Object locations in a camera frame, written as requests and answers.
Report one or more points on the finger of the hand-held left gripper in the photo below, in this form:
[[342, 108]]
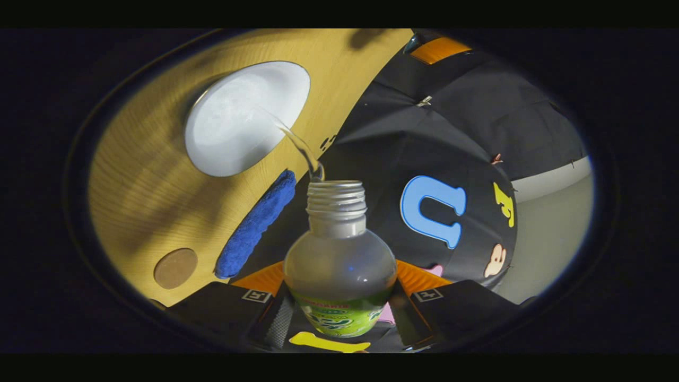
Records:
[[440, 49]]

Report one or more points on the white teacup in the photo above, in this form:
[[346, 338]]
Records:
[[238, 122]]

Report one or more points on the silver green-label water bottle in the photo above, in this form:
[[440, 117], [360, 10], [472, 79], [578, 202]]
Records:
[[339, 265]]

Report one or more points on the red clip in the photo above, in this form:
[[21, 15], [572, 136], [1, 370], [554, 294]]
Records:
[[496, 159]]

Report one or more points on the metal clip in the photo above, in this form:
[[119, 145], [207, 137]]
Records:
[[424, 101]]

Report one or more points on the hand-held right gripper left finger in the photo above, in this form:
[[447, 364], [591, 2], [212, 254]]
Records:
[[223, 313]]

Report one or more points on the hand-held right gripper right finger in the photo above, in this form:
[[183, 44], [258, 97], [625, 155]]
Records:
[[461, 310]]

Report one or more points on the blue towel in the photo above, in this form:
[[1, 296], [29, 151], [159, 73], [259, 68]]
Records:
[[254, 228]]

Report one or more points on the round brown coaster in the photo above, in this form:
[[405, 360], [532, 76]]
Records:
[[175, 268]]

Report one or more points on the black backdrop cloth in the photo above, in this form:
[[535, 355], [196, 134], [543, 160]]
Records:
[[451, 132]]

